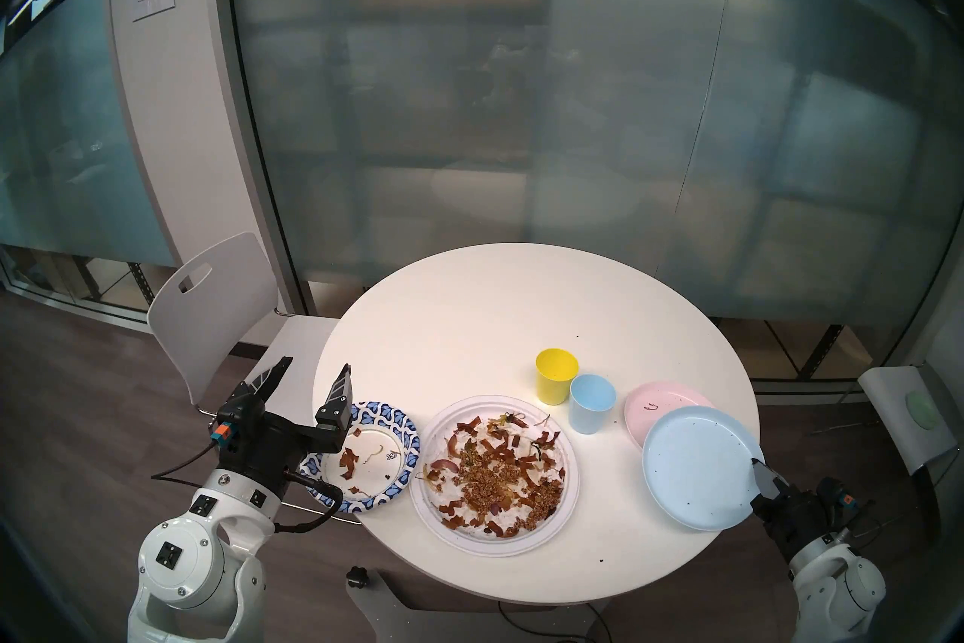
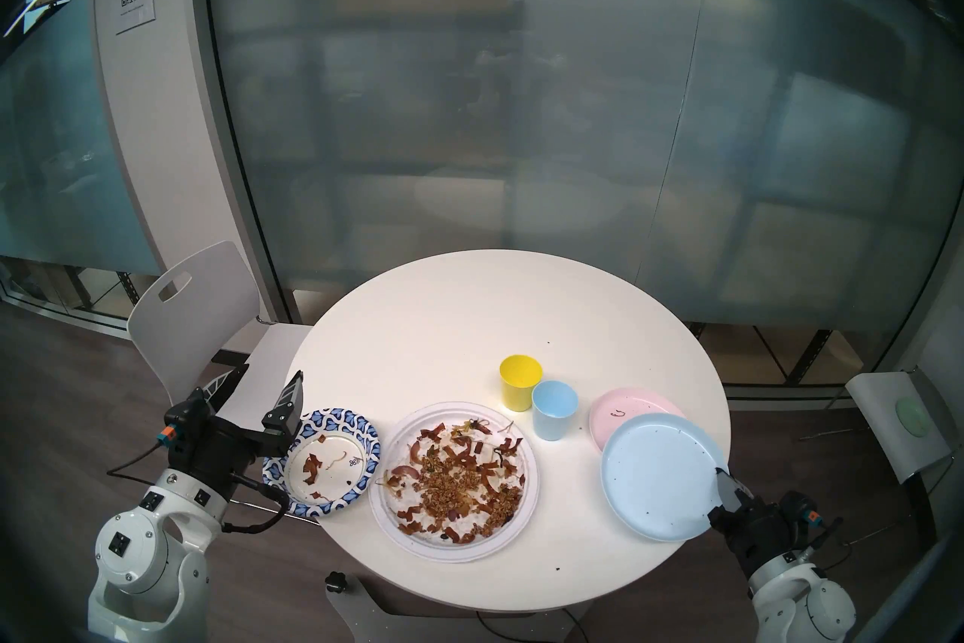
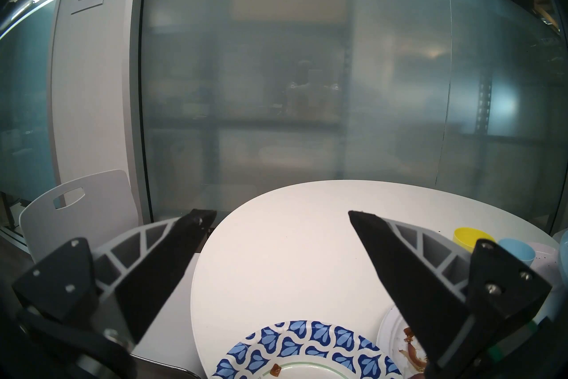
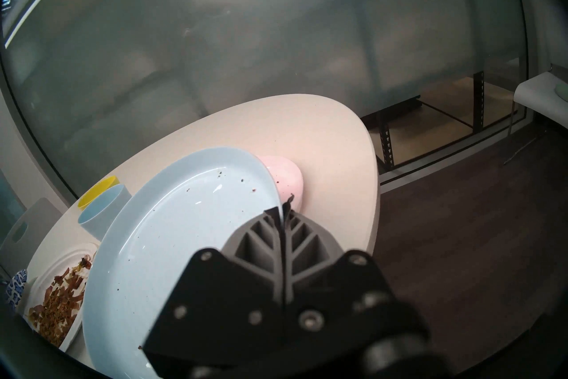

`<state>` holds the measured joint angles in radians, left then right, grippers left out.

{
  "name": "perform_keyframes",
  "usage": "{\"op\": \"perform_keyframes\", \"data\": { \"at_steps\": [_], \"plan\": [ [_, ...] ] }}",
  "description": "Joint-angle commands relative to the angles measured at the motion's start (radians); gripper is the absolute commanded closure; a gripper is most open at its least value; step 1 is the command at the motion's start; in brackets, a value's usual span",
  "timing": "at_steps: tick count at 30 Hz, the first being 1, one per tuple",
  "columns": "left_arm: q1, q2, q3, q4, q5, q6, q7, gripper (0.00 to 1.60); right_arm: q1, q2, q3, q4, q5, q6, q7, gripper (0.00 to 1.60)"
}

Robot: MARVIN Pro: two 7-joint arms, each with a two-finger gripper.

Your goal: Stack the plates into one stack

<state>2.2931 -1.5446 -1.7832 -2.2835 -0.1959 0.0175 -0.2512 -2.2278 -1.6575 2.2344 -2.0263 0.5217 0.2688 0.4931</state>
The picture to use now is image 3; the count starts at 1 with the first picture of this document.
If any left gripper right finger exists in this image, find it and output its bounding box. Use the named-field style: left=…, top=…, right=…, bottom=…
left=348, top=210, right=553, bottom=379

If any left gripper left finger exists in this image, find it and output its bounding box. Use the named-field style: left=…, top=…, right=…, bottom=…
left=12, top=208, right=217, bottom=352

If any yellow plastic cup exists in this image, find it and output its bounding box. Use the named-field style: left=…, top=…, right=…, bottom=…
left=453, top=227, right=497, bottom=253

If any blue patterned paper plate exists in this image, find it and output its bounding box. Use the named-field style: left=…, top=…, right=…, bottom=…
left=212, top=319, right=404, bottom=379

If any light blue plastic cup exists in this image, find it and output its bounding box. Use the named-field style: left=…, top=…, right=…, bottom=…
left=497, top=238, right=536, bottom=268

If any large white paper plate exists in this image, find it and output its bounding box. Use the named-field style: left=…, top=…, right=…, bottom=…
left=376, top=305, right=429, bottom=372

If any white plastic chair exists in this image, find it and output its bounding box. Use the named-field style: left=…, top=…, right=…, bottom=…
left=19, top=169, right=209, bottom=379

